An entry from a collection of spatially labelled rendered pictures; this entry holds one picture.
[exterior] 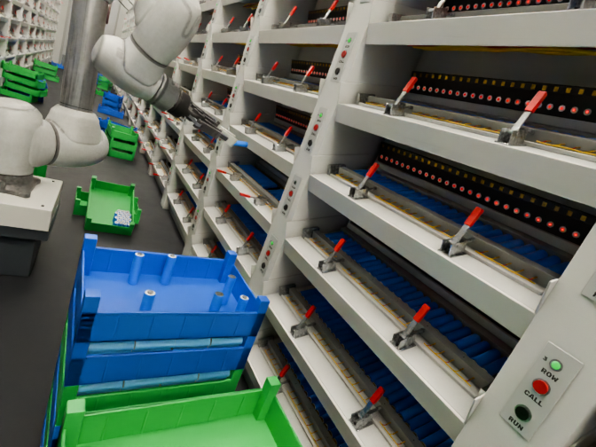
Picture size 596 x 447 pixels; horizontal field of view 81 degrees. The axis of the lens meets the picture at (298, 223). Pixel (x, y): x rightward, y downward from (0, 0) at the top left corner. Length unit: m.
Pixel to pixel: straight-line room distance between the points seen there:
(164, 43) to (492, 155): 0.74
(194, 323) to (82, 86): 1.05
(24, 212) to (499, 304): 1.27
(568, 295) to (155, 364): 0.61
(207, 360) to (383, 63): 0.81
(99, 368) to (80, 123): 0.99
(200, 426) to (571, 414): 0.50
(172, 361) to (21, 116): 0.95
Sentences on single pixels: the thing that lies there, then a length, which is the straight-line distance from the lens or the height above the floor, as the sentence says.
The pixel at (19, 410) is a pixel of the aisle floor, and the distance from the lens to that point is 1.08.
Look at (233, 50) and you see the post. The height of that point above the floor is 1.04.
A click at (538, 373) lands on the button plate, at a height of 0.62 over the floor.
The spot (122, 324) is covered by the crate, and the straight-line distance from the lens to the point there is 0.60.
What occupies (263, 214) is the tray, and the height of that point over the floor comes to 0.49.
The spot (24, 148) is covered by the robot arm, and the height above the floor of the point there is 0.42.
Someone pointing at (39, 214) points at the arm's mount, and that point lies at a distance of 1.35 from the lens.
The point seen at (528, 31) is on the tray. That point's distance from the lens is 0.69.
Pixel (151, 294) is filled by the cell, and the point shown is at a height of 0.47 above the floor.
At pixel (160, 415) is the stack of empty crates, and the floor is 0.35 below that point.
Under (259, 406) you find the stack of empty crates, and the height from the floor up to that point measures 0.35.
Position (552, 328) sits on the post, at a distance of 0.56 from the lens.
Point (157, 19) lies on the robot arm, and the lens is 0.97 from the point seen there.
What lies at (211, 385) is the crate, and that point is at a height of 0.29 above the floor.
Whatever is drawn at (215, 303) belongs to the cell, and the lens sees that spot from 0.66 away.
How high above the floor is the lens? 0.80
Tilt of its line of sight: 15 degrees down
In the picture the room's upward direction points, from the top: 22 degrees clockwise
